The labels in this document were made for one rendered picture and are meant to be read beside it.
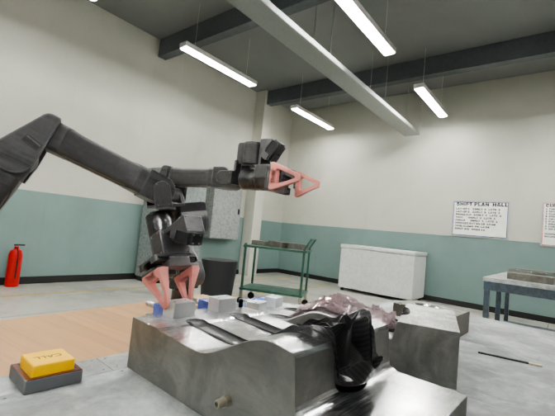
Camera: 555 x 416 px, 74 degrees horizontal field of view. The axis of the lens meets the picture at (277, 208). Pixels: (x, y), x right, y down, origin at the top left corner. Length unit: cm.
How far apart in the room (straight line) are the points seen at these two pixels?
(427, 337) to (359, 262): 669
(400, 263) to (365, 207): 183
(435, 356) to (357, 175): 792
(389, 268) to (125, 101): 555
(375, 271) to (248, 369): 689
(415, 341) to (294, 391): 41
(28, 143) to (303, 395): 60
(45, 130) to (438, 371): 86
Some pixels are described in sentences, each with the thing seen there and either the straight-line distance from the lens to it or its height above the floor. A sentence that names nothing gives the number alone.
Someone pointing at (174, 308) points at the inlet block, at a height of 91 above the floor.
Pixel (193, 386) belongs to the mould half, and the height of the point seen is 83.
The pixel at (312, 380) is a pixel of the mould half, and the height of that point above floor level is 89.
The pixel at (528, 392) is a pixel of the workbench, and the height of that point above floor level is 80.
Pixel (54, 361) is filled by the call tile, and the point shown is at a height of 84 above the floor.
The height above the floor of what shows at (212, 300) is 91.
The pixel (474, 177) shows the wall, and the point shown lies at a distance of 788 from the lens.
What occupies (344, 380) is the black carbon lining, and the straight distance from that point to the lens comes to 54.
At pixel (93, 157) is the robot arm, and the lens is 79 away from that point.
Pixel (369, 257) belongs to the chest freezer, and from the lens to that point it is 740.
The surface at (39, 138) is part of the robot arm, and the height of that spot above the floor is 119.
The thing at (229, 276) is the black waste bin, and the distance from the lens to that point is 478.
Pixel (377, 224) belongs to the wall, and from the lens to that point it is 829.
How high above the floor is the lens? 107
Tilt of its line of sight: 4 degrees up
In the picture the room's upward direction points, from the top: 6 degrees clockwise
